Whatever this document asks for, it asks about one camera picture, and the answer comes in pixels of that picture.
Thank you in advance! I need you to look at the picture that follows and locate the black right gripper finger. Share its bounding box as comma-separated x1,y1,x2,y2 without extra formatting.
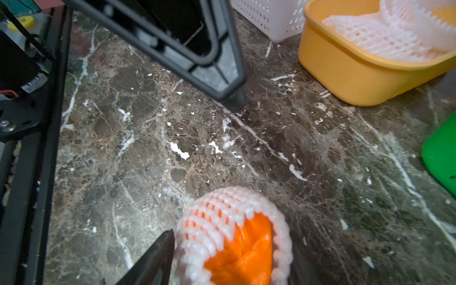
117,229,175,285

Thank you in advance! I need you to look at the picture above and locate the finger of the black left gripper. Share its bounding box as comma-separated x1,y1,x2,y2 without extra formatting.
65,0,247,112

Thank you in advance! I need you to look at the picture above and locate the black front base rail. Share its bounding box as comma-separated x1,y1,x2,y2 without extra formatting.
1,6,72,285

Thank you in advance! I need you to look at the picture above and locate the green plastic perforated basket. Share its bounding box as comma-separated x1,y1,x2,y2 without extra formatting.
422,113,456,198

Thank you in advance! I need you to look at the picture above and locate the netted orange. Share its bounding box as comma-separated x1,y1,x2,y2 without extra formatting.
175,186,293,285

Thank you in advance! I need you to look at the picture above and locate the white plastic perforated basket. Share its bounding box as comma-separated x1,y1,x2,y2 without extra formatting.
230,0,308,43

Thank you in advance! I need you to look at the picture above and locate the yellow plastic tub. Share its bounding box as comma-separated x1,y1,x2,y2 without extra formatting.
298,0,456,106

